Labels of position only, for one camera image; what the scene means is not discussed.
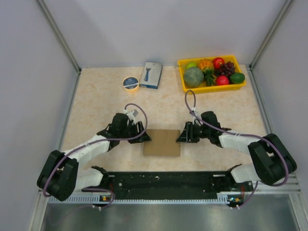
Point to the yellow plastic bin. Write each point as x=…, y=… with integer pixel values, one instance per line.
x=202, y=88

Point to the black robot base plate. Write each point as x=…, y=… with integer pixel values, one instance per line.
x=169, y=185

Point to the red apple back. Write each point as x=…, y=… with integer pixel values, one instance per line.
x=217, y=62

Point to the dark purple grape bunch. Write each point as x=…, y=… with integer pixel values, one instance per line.
x=226, y=69

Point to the small pineapple green leaves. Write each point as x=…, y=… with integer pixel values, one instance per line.
x=209, y=77

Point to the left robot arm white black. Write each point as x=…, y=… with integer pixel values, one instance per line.
x=63, y=174

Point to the yellow masking tape roll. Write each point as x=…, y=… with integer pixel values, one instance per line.
x=131, y=84

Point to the brown cardboard paper box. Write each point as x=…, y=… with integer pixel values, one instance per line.
x=163, y=143

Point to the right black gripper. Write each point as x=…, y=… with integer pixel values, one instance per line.
x=187, y=135

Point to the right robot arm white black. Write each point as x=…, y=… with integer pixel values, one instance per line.
x=271, y=161

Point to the red apple front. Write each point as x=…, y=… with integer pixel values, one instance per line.
x=222, y=80

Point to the small green apple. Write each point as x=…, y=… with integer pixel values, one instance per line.
x=190, y=65

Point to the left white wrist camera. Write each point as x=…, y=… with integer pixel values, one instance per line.
x=131, y=115

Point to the razor in blue package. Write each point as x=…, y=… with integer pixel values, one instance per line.
x=151, y=75

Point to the red apple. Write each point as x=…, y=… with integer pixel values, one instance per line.
x=222, y=80
x=217, y=62

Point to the green avocado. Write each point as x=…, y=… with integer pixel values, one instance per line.
x=237, y=78

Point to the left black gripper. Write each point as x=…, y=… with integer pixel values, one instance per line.
x=140, y=127

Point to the green round melon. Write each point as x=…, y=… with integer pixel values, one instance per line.
x=193, y=77

